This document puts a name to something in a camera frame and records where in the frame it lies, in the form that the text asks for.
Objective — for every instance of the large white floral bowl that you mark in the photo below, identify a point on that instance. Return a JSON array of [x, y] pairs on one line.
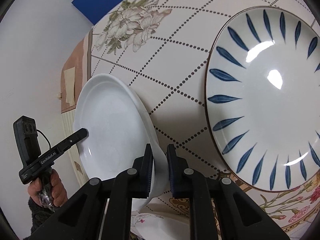
[[160, 225]]

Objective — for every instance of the blue leaf pattern plate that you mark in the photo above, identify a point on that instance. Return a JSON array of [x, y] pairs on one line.
[[262, 98]]

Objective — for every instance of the person's left hand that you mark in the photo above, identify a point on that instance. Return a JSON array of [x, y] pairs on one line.
[[52, 195]]

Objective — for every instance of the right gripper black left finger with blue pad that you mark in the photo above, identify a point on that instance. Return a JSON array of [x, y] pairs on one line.
[[143, 177]]

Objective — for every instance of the floral checked tablecloth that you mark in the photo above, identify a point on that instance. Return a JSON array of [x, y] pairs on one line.
[[160, 49]]

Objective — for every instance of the beige tape strip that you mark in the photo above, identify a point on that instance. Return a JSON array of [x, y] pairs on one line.
[[69, 76]]

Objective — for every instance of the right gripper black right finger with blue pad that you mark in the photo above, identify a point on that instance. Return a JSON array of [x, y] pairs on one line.
[[177, 166]]

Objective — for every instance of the white serving plate with handles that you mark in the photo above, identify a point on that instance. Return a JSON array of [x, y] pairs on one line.
[[119, 128]]

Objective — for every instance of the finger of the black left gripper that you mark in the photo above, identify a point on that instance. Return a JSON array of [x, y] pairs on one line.
[[71, 140]]

